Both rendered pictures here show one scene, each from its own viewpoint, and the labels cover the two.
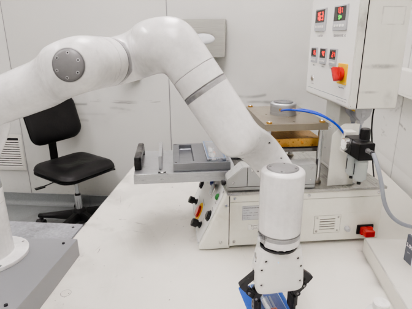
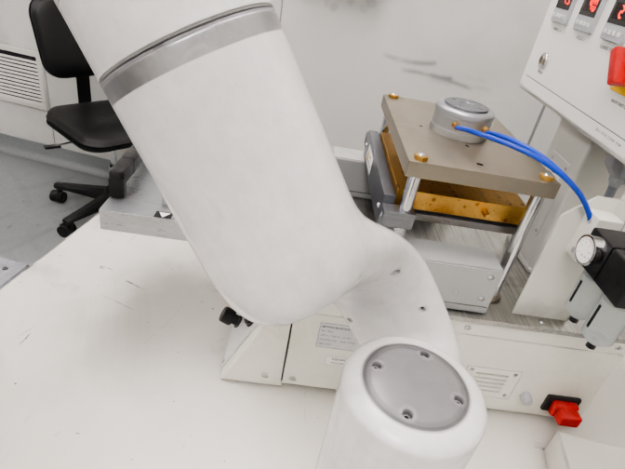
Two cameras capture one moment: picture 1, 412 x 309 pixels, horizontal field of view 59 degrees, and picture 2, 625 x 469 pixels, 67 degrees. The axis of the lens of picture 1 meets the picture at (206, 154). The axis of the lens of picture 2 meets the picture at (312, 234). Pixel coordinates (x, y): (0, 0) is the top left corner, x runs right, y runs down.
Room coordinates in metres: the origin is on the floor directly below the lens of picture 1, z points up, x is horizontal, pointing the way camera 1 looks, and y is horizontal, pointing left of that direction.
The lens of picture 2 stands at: (0.46, -0.07, 1.30)
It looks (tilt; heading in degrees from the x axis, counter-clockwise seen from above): 32 degrees down; 1
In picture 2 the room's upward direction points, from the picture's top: 11 degrees clockwise
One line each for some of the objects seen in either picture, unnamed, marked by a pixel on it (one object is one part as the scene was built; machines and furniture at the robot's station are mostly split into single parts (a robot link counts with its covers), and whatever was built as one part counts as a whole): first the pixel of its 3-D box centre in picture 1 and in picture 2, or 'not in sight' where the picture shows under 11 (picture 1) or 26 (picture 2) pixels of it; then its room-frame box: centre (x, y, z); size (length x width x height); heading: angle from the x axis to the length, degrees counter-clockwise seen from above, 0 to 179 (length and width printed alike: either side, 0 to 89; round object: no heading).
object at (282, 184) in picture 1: (281, 197); (390, 446); (0.65, -0.15, 1.04); 0.09 x 0.08 x 0.13; 164
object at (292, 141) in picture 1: (282, 128); (448, 163); (1.10, -0.24, 1.07); 0.22 x 0.17 x 0.10; 5
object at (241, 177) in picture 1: (267, 175); (390, 267); (0.96, -0.17, 0.96); 0.26 x 0.05 x 0.07; 95
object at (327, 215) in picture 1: (276, 197); (403, 292); (1.09, -0.23, 0.84); 0.53 x 0.37 x 0.17; 95
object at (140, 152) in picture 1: (139, 155); (135, 161); (1.07, 0.20, 0.99); 0.15 x 0.02 x 0.04; 5
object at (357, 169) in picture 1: (354, 154); (605, 278); (0.90, -0.39, 1.05); 0.15 x 0.05 x 0.15; 5
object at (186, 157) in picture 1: (199, 156); not in sight; (1.08, 0.02, 0.98); 0.20 x 0.17 x 0.03; 5
